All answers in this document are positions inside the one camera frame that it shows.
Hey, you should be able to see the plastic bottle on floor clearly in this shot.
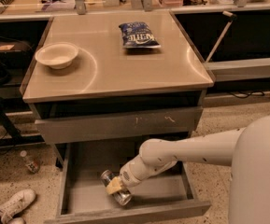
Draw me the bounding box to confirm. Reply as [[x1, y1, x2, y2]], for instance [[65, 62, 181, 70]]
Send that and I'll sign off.
[[20, 150, 40, 174]]

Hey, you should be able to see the white sneaker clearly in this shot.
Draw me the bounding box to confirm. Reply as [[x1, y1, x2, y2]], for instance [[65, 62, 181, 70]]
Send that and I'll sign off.
[[7, 217, 26, 224], [0, 189, 36, 224]]

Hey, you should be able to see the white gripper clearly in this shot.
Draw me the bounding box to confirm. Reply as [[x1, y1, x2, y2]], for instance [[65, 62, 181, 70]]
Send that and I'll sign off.
[[106, 161, 141, 195]]

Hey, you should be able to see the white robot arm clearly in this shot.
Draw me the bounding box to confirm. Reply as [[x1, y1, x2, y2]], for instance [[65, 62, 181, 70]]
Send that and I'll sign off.
[[106, 116, 270, 224]]

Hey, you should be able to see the closed grey top drawer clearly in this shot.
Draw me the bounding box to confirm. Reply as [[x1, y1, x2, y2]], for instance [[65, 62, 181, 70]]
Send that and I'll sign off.
[[35, 106, 203, 144]]

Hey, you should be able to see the open grey middle drawer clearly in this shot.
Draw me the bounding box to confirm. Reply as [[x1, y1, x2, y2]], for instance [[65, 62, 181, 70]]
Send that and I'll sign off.
[[45, 138, 210, 224]]

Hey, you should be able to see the blue Kettle chips bag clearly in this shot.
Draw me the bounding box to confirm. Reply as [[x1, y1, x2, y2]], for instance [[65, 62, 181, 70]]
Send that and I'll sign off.
[[119, 21, 161, 49]]

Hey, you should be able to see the grey drawer cabinet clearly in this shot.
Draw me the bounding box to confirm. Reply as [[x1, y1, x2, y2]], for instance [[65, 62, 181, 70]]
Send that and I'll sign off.
[[21, 10, 214, 159]]

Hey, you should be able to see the white bowl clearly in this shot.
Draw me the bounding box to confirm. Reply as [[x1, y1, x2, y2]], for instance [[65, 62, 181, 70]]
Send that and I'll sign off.
[[35, 42, 78, 69]]

